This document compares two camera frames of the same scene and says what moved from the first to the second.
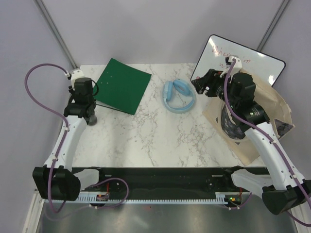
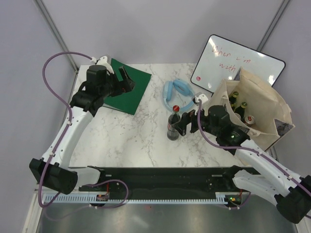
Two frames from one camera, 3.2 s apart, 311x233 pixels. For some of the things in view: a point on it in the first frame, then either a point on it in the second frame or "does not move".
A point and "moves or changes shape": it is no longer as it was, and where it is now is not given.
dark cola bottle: [93, 119] moves or changes shape
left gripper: [72, 91] to [123, 86]
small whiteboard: [216, 48] does not move
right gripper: [210, 79] to [186, 118]
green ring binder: [121, 87] does not move
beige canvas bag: [218, 116] does not move
